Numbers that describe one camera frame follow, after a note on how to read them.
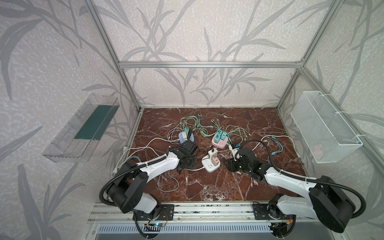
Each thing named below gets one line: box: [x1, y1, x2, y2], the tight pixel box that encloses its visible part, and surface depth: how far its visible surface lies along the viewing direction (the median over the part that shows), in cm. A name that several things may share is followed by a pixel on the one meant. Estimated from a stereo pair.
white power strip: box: [201, 155, 221, 173], surface depth 89 cm
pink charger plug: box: [211, 156, 220, 166], surface depth 86 cm
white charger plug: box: [208, 148, 218, 161], surface depth 88 cm
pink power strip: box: [211, 133, 229, 149], surface depth 98 cm
